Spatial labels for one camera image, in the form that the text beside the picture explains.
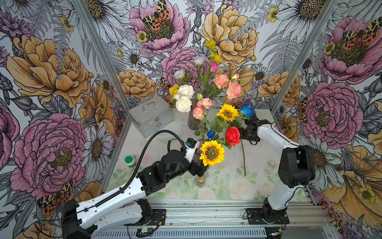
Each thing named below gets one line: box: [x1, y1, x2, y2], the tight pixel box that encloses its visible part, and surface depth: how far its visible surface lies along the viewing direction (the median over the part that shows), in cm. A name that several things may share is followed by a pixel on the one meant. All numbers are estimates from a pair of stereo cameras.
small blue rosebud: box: [206, 129, 216, 138], surface depth 72 cm
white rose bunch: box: [169, 69, 195, 114], surface depth 71 cm
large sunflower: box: [198, 139, 225, 167], surface depth 53 cm
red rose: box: [225, 126, 241, 147], surface depth 62 cm
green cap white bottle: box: [124, 155, 137, 171], surface depth 87 cm
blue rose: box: [241, 101, 257, 119], surface depth 64 cm
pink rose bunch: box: [212, 73, 242, 100], surface depth 68 cm
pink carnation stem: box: [191, 93, 215, 142], surface depth 70 cm
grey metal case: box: [128, 95, 175, 139], surface depth 102 cm
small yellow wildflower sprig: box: [204, 39, 222, 63], surface depth 89 cm
